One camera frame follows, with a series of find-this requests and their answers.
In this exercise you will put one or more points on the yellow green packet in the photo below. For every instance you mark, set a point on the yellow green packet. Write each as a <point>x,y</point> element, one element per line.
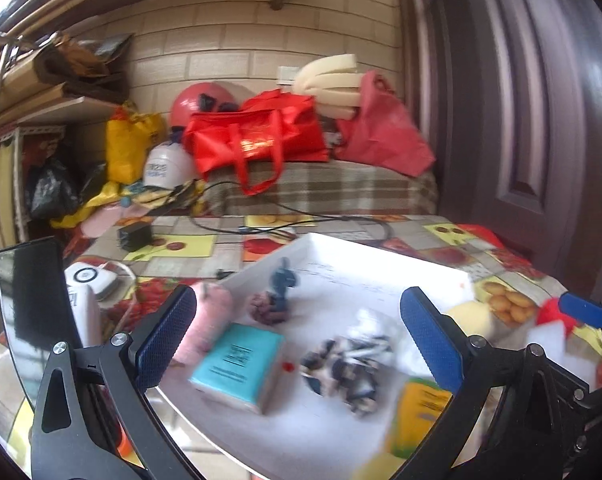
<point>421,410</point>

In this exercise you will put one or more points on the white curved plastic piece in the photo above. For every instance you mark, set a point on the white curved plastic piece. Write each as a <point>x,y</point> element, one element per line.
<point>86,320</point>

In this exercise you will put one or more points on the maroon scrunchie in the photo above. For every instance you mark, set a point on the maroon scrunchie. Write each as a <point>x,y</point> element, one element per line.
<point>263,307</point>

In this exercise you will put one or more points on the black plastic bag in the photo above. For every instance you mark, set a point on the black plastic bag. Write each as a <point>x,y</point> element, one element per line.
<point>51,190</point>

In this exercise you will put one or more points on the brown panelled door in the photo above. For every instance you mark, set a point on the brown panelled door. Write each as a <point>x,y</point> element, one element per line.
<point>531,110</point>

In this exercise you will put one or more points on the red plush toy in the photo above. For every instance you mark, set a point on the red plush toy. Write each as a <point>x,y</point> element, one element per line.
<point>551,312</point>

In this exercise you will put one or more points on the white foam block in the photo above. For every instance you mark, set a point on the white foam block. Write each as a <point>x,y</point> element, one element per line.
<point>326,85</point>

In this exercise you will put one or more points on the white soft pad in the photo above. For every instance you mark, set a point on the white soft pad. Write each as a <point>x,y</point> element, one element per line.
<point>551,345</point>

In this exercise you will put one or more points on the black glossy panel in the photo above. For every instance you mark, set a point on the black glossy panel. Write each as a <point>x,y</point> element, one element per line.
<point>31,300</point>

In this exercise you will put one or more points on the teal tissue pack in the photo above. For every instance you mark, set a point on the teal tissue pack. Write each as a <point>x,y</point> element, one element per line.
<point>238,365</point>

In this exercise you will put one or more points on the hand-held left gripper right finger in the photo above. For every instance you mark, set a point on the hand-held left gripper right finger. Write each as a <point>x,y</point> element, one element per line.
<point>431,340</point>

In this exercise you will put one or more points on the wooden shelf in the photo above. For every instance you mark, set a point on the wooden shelf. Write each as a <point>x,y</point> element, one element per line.
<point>56,97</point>

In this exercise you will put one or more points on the fruit print tablecloth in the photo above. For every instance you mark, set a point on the fruit print tablecloth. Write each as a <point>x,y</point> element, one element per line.
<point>206,247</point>

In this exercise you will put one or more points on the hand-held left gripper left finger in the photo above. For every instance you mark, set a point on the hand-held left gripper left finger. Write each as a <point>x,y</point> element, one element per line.
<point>166,340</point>

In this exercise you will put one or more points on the plaid bench cover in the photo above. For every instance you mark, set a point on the plaid bench cover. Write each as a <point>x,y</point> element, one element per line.
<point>341,187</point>

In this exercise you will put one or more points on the white wall socket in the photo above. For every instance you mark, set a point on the white wall socket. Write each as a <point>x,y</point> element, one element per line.
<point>287,75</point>

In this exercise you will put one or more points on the pink plush toy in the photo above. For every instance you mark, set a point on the pink plush toy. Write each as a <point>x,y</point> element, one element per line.
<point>208,320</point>

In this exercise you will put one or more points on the white shallow box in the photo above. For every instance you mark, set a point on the white shallow box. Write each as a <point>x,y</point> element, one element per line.
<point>331,310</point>

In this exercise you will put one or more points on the black power adapter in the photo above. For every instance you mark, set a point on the black power adapter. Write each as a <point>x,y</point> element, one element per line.
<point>133,236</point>

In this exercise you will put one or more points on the white round device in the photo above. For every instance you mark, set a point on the white round device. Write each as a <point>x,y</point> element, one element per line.
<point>88,275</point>

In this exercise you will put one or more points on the beige curtain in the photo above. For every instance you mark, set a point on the beige curtain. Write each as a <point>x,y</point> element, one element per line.
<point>1,200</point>

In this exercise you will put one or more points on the white helmet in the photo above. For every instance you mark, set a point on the white helmet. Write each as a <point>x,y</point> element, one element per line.
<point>168,165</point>

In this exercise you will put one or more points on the red glossy tote bag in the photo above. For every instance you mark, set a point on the red glossy tote bag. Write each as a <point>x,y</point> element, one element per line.
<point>261,135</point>

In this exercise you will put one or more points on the yellow plastic bag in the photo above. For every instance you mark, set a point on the yellow plastic bag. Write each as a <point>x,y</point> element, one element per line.
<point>76,215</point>

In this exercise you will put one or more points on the pink cloth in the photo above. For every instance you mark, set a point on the pink cloth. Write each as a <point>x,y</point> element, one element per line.
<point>101,221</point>

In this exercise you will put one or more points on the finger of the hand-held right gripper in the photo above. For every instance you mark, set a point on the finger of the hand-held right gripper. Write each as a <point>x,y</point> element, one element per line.
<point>583,310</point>
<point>598,410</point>

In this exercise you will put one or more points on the red nonwoven bag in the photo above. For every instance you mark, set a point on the red nonwoven bag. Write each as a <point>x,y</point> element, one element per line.
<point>386,130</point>

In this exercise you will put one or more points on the red helmet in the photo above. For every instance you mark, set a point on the red helmet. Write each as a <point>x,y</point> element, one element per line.
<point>191,102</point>

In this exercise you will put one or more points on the brown cardboard pieces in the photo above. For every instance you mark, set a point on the brown cardboard pieces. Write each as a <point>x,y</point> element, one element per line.
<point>76,60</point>

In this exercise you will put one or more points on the yellow shopping bag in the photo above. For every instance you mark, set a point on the yellow shopping bag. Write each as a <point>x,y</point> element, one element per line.
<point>128,145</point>

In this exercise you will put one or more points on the dark blue small toy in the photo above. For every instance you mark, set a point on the dark blue small toy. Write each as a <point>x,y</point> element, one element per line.
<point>281,280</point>

